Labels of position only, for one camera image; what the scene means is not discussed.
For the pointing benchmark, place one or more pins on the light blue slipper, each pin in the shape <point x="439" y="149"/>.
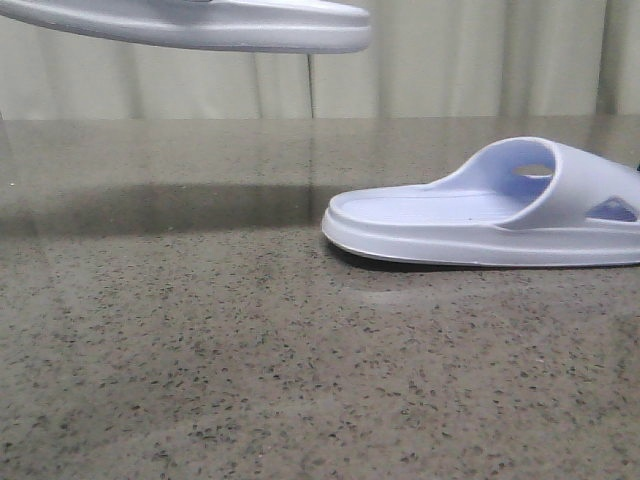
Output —
<point x="311" y="27"/>
<point x="518" y="202"/>

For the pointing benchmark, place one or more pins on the grey-white curtain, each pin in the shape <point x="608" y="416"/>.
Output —
<point x="427" y="59"/>

